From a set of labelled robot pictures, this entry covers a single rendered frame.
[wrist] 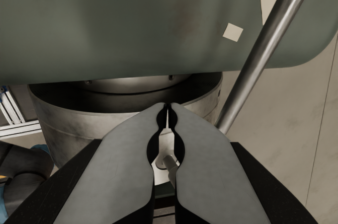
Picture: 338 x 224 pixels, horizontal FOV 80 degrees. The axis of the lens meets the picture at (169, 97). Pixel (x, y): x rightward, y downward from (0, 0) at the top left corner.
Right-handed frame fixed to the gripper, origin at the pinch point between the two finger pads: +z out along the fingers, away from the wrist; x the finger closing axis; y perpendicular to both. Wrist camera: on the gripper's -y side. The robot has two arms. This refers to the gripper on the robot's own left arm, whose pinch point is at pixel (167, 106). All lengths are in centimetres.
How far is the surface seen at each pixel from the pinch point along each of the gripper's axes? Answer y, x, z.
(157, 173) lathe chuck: 15.7, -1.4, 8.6
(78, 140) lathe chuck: 9.8, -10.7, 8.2
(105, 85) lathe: 4.5, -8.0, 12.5
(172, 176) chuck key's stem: 13.0, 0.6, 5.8
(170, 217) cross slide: 71, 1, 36
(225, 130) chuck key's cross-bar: 3.1, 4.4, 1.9
